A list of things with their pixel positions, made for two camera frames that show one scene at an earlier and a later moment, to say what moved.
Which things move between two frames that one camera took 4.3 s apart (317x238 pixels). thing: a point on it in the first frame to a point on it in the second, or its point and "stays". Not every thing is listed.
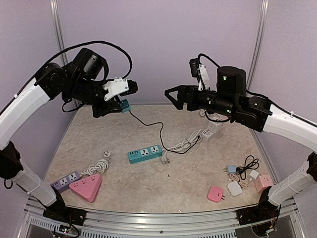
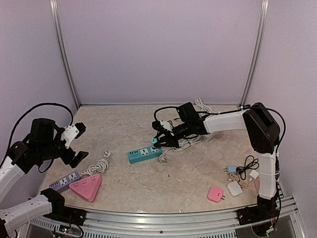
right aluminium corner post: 258,42 stays
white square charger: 235,188 stays
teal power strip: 144,153 stays
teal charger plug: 125,105 to 153,141
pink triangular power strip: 88,187 stays
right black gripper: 182,96 to 171,142
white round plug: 107,153 stays
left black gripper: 98,111 to 68,159
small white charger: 254,174 stays
